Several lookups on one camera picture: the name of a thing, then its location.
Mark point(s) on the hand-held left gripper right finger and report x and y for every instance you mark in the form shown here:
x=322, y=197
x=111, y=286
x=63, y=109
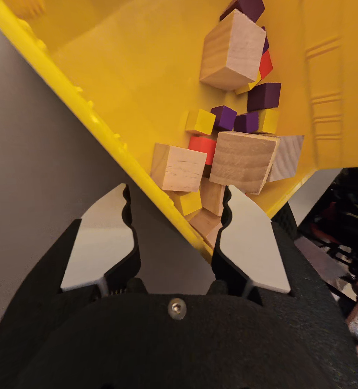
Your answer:
x=251, y=246

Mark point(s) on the pile of wooden coloured cubes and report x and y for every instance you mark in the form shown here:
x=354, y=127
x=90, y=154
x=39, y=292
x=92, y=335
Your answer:
x=236, y=51

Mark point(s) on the yellow plastic box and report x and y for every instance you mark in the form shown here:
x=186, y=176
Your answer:
x=136, y=60

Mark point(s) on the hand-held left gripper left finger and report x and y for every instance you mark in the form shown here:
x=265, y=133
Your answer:
x=101, y=243

